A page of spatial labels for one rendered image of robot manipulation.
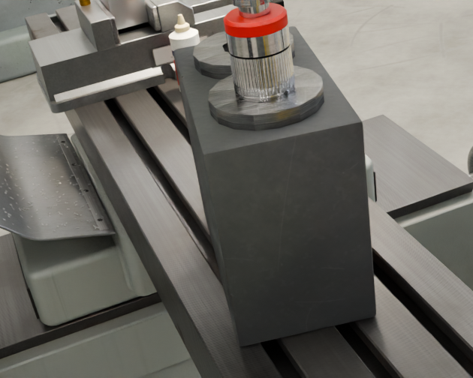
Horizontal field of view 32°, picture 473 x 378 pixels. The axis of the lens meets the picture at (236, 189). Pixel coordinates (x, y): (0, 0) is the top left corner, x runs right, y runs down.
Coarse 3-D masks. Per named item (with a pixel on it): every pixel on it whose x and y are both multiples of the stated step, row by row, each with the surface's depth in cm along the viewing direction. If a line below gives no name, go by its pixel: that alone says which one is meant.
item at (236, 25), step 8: (272, 8) 60; (280, 8) 60; (224, 16) 60; (232, 16) 60; (240, 16) 60; (264, 16) 59; (272, 16) 59; (280, 16) 59; (224, 24) 60; (232, 24) 59; (240, 24) 58; (248, 24) 58; (256, 24) 58; (264, 24) 58; (272, 24) 58; (280, 24) 59; (232, 32) 59; (240, 32) 59; (248, 32) 58; (256, 32) 58; (264, 32) 58; (272, 32) 59
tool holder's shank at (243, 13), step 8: (232, 0) 59; (240, 0) 58; (248, 0) 58; (256, 0) 58; (264, 0) 58; (272, 0) 59; (240, 8) 59; (248, 8) 59; (256, 8) 59; (264, 8) 59; (248, 16) 59; (256, 16) 59
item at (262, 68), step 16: (288, 32) 60; (240, 48) 59; (256, 48) 59; (272, 48) 59; (288, 48) 60; (240, 64) 60; (256, 64) 60; (272, 64) 60; (288, 64) 61; (240, 80) 61; (256, 80) 60; (272, 80) 60; (288, 80) 61; (240, 96) 62; (256, 96) 61; (272, 96) 61
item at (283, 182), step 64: (192, 64) 73; (320, 64) 69; (192, 128) 67; (256, 128) 60; (320, 128) 59; (256, 192) 60; (320, 192) 61; (256, 256) 63; (320, 256) 64; (256, 320) 67; (320, 320) 68
